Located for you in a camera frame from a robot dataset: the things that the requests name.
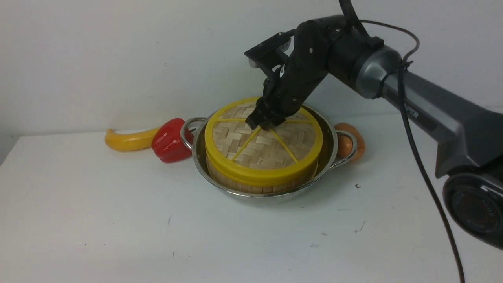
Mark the yellow rimmed woven steamer lid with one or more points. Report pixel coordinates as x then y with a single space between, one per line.
228 137

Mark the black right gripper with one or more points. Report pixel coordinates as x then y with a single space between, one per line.
284 93

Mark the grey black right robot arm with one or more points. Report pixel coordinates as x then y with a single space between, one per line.
469 137

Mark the stainless steel pot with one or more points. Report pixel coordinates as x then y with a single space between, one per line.
192 135

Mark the yellow rimmed bamboo steamer basket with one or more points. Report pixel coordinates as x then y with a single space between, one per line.
262 179

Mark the red bell pepper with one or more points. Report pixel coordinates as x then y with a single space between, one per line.
167 143

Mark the yellow banana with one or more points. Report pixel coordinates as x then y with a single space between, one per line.
130 142

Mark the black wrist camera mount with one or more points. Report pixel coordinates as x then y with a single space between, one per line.
270 53

